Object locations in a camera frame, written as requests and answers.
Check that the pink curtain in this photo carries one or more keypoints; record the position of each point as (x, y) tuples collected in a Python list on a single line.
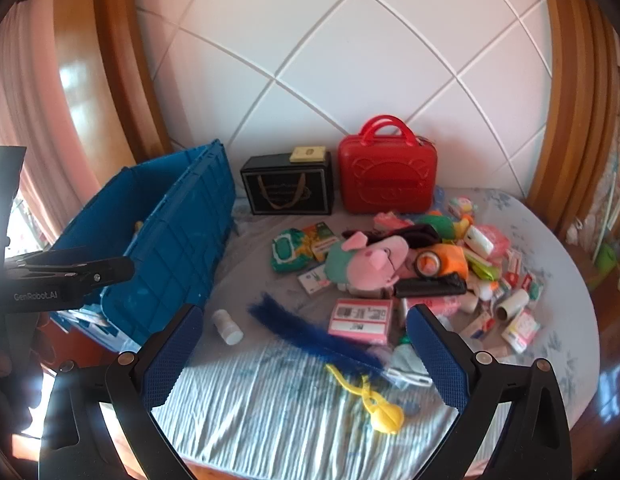
[(25, 110)]

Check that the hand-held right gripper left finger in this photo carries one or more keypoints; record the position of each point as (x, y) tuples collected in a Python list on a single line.
[(170, 355)]

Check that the pale striped bed sheet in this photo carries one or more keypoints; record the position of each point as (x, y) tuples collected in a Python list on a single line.
[(270, 410)]

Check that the pile of small packets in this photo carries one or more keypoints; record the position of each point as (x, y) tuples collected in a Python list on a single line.
[(490, 247)]

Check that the white paper roll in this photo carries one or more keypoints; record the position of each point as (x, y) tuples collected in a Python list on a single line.
[(512, 305)]

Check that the yellow plastic toy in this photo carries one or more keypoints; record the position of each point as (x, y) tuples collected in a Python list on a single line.
[(387, 415)]

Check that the pink tissue pack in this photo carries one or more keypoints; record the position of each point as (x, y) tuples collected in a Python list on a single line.
[(360, 330)]

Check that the small orange toy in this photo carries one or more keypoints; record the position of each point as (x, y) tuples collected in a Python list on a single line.
[(137, 227)]

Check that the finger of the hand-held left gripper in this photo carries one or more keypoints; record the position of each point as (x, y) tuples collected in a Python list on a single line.
[(107, 272)]

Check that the green plastic container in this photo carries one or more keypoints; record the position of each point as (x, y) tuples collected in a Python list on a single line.
[(606, 257)]

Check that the white pill bottle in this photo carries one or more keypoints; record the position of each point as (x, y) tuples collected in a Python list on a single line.
[(227, 327)]

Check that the green wet wipes pack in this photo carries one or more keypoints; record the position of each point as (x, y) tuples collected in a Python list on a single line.
[(285, 250)]

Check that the blue fuzzy wand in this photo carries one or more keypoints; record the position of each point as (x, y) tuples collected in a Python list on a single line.
[(300, 327)]

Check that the orange plush toy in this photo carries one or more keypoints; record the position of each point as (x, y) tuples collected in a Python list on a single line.
[(452, 260)]

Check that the orange green packet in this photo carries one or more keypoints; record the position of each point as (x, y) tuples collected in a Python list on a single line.
[(320, 240)]

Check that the blue plastic crate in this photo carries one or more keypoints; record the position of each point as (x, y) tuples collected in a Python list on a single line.
[(190, 240)]

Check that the wooden headboard frame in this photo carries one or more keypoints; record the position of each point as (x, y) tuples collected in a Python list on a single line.
[(125, 60)]

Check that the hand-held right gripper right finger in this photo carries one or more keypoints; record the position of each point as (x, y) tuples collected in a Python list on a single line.
[(437, 360)]

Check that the small beige box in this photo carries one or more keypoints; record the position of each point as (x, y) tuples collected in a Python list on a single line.
[(308, 154)]

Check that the green plush toy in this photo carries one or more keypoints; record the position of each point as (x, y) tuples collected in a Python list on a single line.
[(437, 225)]

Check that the window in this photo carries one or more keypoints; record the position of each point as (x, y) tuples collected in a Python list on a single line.
[(27, 230)]

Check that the pink pig plush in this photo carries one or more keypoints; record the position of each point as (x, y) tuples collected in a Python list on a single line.
[(370, 260)]

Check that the small white card packet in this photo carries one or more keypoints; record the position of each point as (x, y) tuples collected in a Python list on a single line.
[(314, 281)]

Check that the red toy suitcase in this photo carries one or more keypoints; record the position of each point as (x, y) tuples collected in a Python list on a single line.
[(385, 175)]

